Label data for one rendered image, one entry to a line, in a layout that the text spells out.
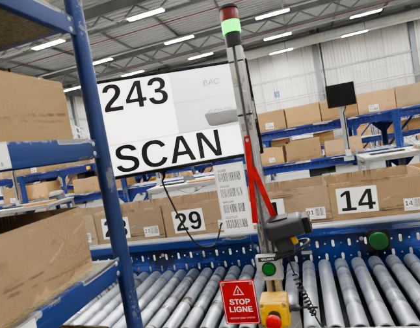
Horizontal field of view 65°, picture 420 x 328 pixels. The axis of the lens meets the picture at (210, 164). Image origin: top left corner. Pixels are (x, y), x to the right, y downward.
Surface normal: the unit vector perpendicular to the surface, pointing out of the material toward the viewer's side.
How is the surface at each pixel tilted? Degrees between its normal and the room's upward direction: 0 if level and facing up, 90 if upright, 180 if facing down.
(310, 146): 90
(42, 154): 90
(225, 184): 90
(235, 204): 90
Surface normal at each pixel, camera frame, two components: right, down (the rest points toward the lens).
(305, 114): -0.24, 0.09
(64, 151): 0.95, -0.15
